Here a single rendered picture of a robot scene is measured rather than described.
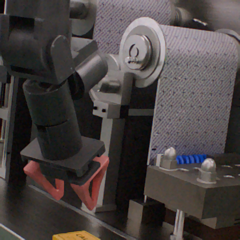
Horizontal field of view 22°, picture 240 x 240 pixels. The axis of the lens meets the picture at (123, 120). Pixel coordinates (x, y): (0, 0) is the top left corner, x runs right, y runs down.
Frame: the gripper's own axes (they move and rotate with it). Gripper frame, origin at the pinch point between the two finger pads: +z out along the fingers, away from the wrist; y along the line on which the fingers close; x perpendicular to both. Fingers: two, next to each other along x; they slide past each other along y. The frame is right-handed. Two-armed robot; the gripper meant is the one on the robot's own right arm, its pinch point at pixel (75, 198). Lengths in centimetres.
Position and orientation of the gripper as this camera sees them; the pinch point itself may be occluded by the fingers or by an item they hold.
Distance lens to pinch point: 89.3
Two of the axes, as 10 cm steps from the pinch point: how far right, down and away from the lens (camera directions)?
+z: 1.5, 8.2, 5.5
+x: -5.2, 5.4, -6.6
